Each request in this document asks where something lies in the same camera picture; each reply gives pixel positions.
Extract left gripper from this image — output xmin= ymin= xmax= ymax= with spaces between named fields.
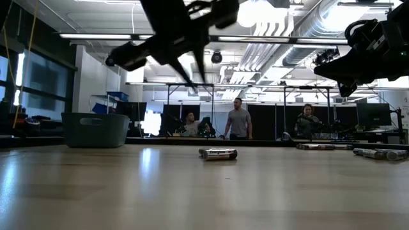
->
xmin=105 ymin=0 xmax=240 ymax=89

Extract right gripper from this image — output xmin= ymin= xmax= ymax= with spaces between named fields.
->
xmin=314 ymin=12 xmax=409 ymax=98

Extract black ceiling dome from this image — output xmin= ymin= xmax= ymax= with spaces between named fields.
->
xmin=210 ymin=50 xmax=224 ymax=65

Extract black computer monitor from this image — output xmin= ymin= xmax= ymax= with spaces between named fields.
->
xmin=356 ymin=102 xmax=392 ymax=128
xmin=115 ymin=101 xmax=148 ymax=123

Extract person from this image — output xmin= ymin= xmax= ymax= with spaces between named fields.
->
xmin=294 ymin=103 xmax=323 ymax=140
xmin=182 ymin=111 xmax=212 ymax=138
xmin=223 ymin=97 xmax=253 ymax=141

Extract ceiling light strip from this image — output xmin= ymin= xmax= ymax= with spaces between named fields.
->
xmin=59 ymin=33 xmax=154 ymax=41
xmin=210 ymin=35 xmax=349 ymax=45

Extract blue storage bin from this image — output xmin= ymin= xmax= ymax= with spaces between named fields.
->
xmin=106 ymin=91 xmax=130 ymax=102
xmin=91 ymin=102 xmax=111 ymax=115

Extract black partition panel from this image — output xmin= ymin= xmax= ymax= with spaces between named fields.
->
xmin=247 ymin=103 xmax=297 ymax=141

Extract blue-grey plastic bin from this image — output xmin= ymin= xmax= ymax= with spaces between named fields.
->
xmin=61 ymin=112 xmax=131 ymax=149

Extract silver ventilation duct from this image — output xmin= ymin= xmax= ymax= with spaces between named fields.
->
xmin=281 ymin=0 xmax=352 ymax=68

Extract black metal rig frame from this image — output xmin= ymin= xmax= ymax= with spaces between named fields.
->
xmin=126 ymin=82 xmax=335 ymax=140

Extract black aluminium table frame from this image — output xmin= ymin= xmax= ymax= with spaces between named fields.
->
xmin=0 ymin=135 xmax=409 ymax=151

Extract yellow cable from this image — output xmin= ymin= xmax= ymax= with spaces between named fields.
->
xmin=12 ymin=0 xmax=39 ymax=128

